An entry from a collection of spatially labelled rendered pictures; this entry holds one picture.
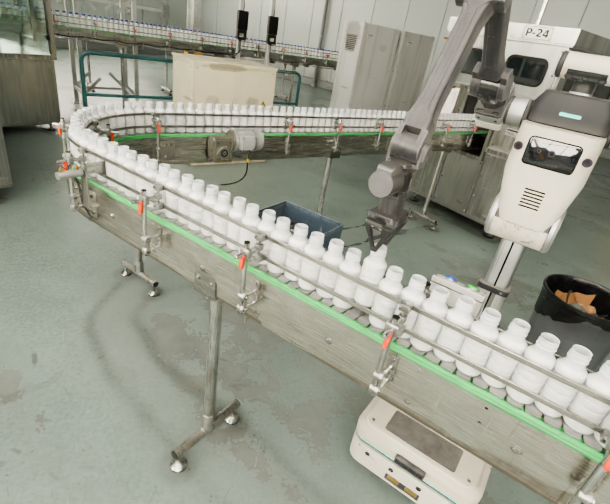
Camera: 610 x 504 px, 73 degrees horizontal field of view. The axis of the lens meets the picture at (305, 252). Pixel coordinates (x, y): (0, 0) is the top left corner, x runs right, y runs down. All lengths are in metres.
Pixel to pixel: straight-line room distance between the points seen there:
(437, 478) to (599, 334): 1.17
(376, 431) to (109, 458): 1.09
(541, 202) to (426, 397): 0.73
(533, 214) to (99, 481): 1.84
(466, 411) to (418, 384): 0.12
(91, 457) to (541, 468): 1.62
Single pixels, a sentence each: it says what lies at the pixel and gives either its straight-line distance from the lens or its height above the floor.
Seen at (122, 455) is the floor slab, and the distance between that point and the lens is 2.03.
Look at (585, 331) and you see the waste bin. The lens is 2.53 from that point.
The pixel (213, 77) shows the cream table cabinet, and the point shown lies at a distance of 5.16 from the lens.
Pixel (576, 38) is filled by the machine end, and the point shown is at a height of 1.93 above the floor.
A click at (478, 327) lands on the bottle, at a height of 1.13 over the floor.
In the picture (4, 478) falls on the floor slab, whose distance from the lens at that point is 2.09.
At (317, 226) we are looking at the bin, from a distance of 1.82.
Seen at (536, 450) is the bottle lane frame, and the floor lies 0.93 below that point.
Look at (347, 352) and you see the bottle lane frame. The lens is 1.14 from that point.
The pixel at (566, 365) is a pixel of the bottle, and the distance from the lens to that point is 1.01.
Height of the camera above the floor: 1.64
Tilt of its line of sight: 28 degrees down
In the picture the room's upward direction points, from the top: 10 degrees clockwise
